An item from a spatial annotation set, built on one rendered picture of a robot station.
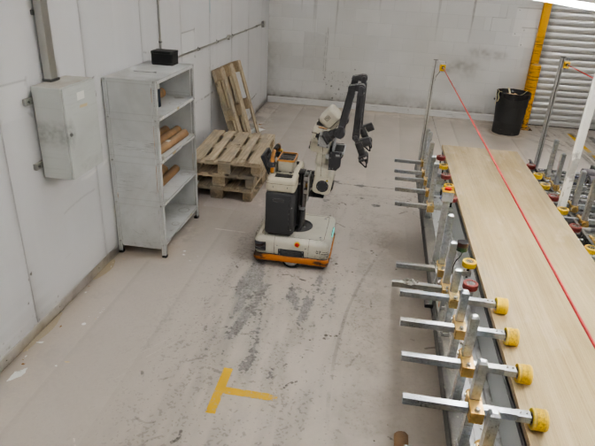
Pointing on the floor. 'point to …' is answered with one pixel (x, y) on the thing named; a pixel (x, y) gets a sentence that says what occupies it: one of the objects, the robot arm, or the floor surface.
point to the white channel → (578, 147)
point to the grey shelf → (181, 205)
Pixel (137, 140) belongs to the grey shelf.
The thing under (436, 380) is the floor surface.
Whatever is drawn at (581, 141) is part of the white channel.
